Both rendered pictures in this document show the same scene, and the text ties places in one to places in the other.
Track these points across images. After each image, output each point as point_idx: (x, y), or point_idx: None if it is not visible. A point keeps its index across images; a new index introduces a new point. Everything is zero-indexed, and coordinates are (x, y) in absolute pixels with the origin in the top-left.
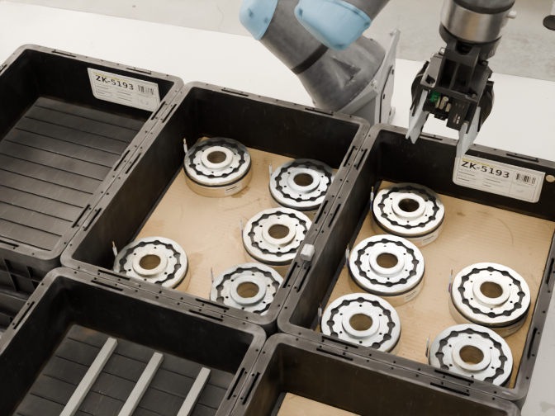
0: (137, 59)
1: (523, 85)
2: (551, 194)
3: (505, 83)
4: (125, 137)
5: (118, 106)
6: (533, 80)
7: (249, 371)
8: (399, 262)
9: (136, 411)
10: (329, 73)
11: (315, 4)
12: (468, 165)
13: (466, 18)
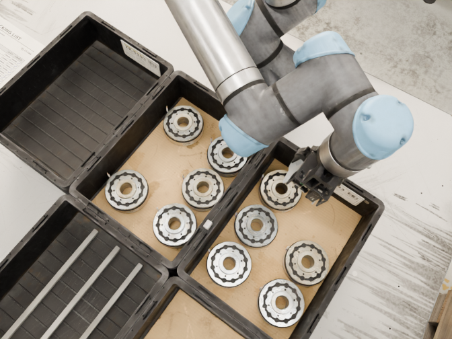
0: (168, 9)
1: (384, 89)
2: (364, 206)
3: (374, 85)
4: (138, 85)
5: (138, 63)
6: (391, 87)
7: (153, 298)
8: (263, 229)
9: (98, 278)
10: (265, 77)
11: (231, 131)
12: None
13: (333, 165)
